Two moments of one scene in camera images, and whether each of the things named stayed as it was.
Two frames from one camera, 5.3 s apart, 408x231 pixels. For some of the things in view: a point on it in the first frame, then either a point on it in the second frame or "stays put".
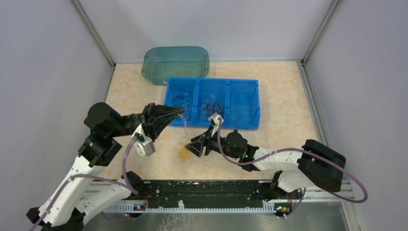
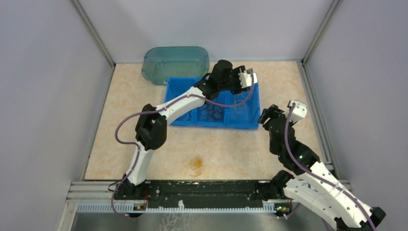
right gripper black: x=196 y=146 → x=272 y=111
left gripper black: x=155 y=118 → x=235 y=71
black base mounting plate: x=174 y=193 stays put
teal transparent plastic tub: x=159 y=63 stays put
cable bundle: x=184 y=154 → x=197 y=164
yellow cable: x=186 y=133 → x=247 y=98
